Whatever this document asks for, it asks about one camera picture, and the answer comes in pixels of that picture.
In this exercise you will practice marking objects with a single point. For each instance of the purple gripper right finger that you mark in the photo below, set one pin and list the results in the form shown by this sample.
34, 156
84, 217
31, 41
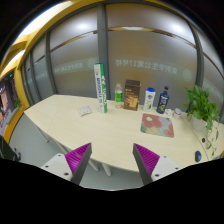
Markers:
146, 161

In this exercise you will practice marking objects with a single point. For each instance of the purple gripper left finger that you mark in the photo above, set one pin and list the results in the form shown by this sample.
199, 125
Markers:
77, 161

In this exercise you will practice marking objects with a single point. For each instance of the floral mouse pad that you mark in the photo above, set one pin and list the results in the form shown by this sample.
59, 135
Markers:
157, 125

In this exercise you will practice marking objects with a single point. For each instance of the dark blue computer mouse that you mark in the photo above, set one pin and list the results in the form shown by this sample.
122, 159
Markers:
198, 156

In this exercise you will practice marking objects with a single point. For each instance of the white blister pack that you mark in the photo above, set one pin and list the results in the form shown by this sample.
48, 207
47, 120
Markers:
84, 110

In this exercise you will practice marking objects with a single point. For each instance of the small white cup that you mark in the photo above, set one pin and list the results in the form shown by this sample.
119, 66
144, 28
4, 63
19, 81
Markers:
169, 112

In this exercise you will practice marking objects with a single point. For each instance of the small white jar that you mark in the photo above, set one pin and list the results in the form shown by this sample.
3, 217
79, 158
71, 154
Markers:
177, 113

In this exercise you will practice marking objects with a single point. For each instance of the dark blue bottle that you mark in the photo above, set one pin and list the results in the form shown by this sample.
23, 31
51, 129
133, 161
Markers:
163, 100

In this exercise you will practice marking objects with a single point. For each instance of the white shampoo bottle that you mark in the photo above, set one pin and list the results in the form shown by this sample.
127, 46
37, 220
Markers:
149, 99

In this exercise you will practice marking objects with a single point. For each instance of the brown cardboard box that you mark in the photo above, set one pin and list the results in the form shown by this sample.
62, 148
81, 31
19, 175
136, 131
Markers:
131, 94

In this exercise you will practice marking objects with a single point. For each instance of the clear green-label water bottle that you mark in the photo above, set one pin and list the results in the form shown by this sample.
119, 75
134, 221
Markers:
118, 95

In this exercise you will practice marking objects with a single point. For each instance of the green potted plant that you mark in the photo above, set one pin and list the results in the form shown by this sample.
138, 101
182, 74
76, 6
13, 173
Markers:
204, 114

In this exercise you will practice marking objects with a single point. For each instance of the white green shuttlecock tube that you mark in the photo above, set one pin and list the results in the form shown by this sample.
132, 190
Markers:
100, 87

